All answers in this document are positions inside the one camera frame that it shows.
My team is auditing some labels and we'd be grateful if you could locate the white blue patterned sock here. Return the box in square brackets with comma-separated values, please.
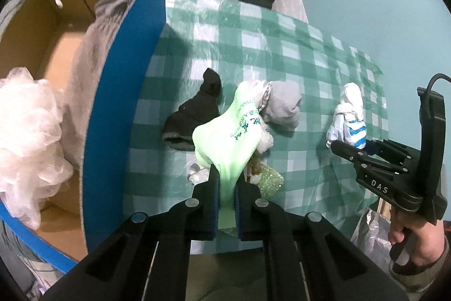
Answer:
[326, 82, 367, 149]

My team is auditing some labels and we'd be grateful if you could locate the green glitter pouch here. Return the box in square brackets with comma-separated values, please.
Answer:
[219, 159, 284, 237]

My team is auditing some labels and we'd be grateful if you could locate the black sock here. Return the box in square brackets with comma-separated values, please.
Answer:
[162, 68, 222, 151]

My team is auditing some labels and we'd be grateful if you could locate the light green cloth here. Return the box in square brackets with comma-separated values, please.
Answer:
[192, 80, 272, 230]

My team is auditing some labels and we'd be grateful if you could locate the white mesh bath pouf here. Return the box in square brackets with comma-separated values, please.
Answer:
[1, 67, 73, 230]

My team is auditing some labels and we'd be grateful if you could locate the beige cloth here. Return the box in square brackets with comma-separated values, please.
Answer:
[60, 0, 133, 170]

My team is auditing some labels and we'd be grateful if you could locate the person's right hand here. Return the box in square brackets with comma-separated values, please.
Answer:
[388, 207, 446, 267]

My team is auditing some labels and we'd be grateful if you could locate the silver plastic bag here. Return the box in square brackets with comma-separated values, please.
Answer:
[351, 209, 391, 274]

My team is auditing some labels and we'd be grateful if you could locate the green checkered tablecloth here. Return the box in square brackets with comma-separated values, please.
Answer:
[123, 0, 388, 237]

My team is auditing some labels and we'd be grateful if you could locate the blue cardboard box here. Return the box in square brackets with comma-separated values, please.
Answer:
[1, 0, 166, 272]

